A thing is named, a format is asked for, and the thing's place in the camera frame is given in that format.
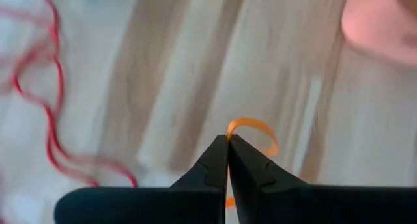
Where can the orange rubber band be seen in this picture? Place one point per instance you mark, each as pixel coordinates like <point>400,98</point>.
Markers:
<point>254,120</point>

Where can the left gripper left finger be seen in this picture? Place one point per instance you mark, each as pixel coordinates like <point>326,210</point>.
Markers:
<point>163,204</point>

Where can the orange plastic basket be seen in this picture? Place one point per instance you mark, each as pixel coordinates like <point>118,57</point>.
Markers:
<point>381,25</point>

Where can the red rubber band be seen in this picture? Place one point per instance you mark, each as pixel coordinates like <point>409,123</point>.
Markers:
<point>49,136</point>

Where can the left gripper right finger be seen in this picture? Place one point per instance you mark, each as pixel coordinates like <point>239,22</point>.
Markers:
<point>293,204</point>

